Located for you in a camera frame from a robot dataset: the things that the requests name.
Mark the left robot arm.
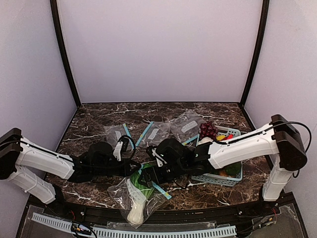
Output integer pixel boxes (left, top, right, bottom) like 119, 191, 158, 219
0, 128, 141, 204

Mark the green white bok choy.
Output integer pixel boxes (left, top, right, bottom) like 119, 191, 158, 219
126, 164, 154, 226

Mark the light blue plastic basket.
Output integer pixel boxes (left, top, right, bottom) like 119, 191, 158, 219
191, 126, 243, 187

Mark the clear zip bag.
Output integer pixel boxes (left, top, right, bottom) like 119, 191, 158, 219
170, 110, 206, 143
136, 121, 171, 148
104, 123, 131, 148
107, 164, 172, 229

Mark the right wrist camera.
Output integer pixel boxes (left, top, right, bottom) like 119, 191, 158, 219
146, 146, 167, 167

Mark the purple grape bunch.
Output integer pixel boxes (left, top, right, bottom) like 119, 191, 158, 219
199, 122, 218, 140

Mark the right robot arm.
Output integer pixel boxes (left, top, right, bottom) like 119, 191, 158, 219
138, 115, 308, 202

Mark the black frame post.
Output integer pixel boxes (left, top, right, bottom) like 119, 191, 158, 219
239, 0, 270, 108
50, 0, 82, 108

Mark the black right frame post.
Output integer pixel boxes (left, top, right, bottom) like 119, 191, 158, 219
239, 0, 270, 108

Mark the black left frame post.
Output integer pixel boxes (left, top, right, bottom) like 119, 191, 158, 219
50, 0, 82, 108

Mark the white garlic bulb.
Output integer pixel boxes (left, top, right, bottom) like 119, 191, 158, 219
197, 137, 213, 146

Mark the white slotted cable duct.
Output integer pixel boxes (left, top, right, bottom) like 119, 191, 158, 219
31, 212, 237, 238

